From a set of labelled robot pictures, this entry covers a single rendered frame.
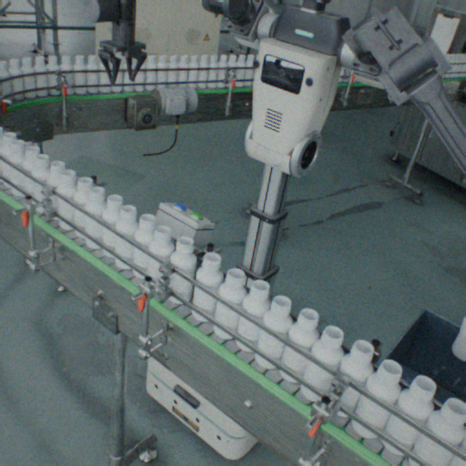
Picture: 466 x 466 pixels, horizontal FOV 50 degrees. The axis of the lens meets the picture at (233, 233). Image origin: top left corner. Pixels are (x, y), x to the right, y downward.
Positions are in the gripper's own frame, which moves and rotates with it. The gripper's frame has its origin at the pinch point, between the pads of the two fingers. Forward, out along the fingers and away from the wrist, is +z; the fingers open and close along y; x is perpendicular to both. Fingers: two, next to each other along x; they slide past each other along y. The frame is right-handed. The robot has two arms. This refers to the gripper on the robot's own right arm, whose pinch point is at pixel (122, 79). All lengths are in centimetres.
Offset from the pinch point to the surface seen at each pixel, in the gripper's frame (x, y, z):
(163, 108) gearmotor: -67, -84, 44
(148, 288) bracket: 41, 26, 31
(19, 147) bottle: -24.0, 16.3, 24.4
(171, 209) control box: 23.0, 2.1, 27.6
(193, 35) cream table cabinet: -247, -303, 65
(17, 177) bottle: -23.7, 17.9, 33.3
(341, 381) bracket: 85, 21, 28
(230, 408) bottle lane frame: 64, 21, 54
